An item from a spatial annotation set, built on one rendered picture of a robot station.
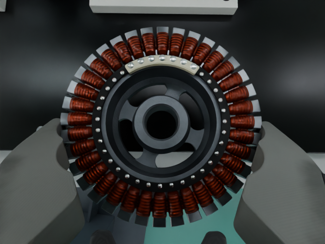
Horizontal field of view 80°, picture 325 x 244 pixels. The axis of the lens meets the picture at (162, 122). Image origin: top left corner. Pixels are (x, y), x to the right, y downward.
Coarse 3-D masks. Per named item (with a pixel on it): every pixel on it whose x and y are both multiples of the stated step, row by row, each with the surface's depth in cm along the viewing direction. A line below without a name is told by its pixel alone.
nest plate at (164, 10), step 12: (96, 0) 20; (108, 0) 20; (120, 0) 20; (132, 0) 20; (144, 0) 20; (156, 0) 20; (168, 0) 20; (180, 0) 20; (192, 0) 20; (204, 0) 20; (216, 0) 20; (228, 0) 20; (96, 12) 21; (108, 12) 21; (120, 12) 21; (132, 12) 21; (144, 12) 20; (156, 12) 20; (168, 12) 20; (180, 12) 20; (192, 12) 20; (204, 12) 20; (216, 12) 20; (228, 12) 20
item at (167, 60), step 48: (144, 48) 11; (192, 48) 11; (96, 96) 11; (192, 96) 13; (240, 96) 11; (96, 144) 11; (144, 144) 11; (192, 144) 13; (240, 144) 10; (96, 192) 10; (144, 192) 10; (192, 192) 10
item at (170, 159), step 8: (0, 152) 21; (8, 152) 21; (136, 152) 22; (176, 152) 22; (184, 152) 22; (192, 152) 22; (0, 160) 21; (72, 160) 21; (160, 160) 21; (168, 160) 21; (176, 160) 21; (320, 160) 22; (320, 168) 22; (80, 176) 21
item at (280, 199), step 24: (264, 144) 9; (288, 144) 9; (264, 168) 8; (288, 168) 8; (312, 168) 8; (264, 192) 7; (288, 192) 7; (312, 192) 7; (240, 216) 7; (264, 216) 6; (288, 216) 6; (312, 216) 6; (264, 240) 6; (288, 240) 5; (312, 240) 5
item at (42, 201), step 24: (24, 144) 9; (48, 144) 9; (0, 168) 8; (24, 168) 8; (48, 168) 8; (0, 192) 7; (24, 192) 7; (48, 192) 7; (72, 192) 7; (0, 216) 6; (24, 216) 6; (48, 216) 6; (72, 216) 6; (0, 240) 5; (24, 240) 5; (48, 240) 6; (72, 240) 7
